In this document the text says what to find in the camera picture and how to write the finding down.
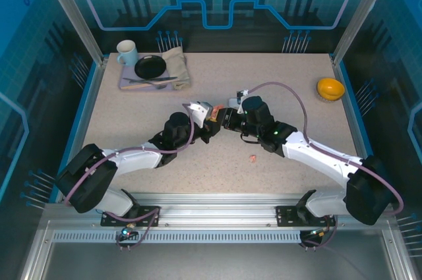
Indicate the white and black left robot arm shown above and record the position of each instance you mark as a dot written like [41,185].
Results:
[138,161]

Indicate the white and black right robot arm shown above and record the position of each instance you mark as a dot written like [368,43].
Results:
[316,161]

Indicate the beige folded cloth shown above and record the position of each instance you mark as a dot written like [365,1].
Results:
[176,62]

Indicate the black round plate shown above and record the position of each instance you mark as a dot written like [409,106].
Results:
[150,67]

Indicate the lavender serving tray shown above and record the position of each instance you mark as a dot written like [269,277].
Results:
[127,70]

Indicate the yellow patterned bowl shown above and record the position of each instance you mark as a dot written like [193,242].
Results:
[329,87]

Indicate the light blue mug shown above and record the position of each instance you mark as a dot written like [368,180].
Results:
[128,54]

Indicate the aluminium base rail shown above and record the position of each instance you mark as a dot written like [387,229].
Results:
[214,211]

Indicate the aluminium frame post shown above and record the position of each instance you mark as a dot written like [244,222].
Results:
[73,13]
[357,13]

